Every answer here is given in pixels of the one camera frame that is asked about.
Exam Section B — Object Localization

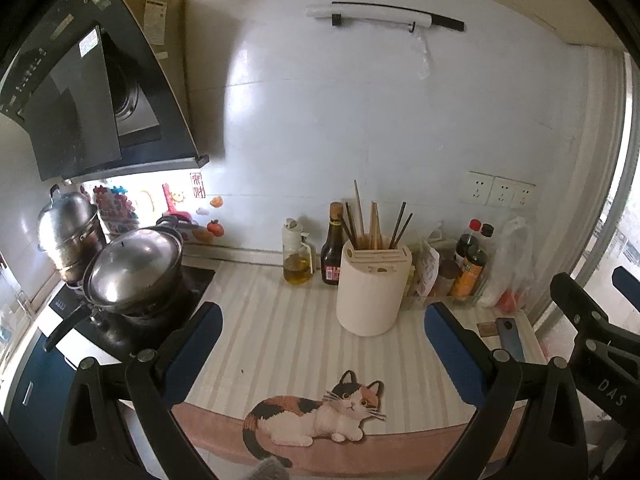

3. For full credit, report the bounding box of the light wooden chopstick pair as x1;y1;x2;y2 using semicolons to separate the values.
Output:
354;180;367;249

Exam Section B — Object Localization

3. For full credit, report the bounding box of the light chopstick patterned end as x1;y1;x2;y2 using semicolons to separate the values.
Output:
372;203;384;250

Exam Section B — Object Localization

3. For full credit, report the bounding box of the dark chopstick pair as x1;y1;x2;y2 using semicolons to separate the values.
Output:
345;202;358;249

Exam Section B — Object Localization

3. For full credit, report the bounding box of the blue smartphone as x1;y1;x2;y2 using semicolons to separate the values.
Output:
496;318;526;363

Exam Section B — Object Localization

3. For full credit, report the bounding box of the black gas stove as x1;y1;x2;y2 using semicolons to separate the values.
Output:
43;266;215;361

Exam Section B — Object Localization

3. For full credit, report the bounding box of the small brown card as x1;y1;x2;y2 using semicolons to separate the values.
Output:
477;321;499;338

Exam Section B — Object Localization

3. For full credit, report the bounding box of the white plastic bag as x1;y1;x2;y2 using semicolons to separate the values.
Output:
476;217;534;314

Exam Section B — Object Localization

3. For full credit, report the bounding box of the steel wok with lid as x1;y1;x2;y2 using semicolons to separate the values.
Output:
81;216;183;311

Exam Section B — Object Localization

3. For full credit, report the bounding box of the orange label bottle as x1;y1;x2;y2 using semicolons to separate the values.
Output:
450;246;488;298

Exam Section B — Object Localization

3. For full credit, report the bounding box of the snack packet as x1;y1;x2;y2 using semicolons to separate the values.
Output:
409;238;440;298

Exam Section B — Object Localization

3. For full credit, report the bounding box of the black cap bottle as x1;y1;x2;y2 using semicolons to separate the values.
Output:
480;222;495;257

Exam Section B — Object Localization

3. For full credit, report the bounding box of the red cap bottle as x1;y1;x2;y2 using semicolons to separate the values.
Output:
454;219;482;266

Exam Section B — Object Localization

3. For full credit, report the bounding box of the white utensil holder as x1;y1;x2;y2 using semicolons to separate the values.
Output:
335;242;412;337

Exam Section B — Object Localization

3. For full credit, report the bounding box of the steel stock pot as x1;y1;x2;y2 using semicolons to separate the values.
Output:
38;184;107;286

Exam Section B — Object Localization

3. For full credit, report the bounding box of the oil dispenser bottle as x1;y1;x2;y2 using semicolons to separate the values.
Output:
282;218;314;285

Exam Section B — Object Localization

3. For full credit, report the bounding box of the dark soy sauce bottle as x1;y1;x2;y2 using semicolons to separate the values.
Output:
320;202;344;285

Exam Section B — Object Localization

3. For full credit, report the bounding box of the black range hood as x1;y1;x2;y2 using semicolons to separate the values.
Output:
1;0;209;181

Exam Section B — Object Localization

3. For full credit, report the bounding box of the white wall socket panel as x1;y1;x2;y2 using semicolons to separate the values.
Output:
460;171;537;210

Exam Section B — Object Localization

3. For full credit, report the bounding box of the wall rack with roll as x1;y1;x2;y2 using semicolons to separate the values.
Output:
306;1;465;32

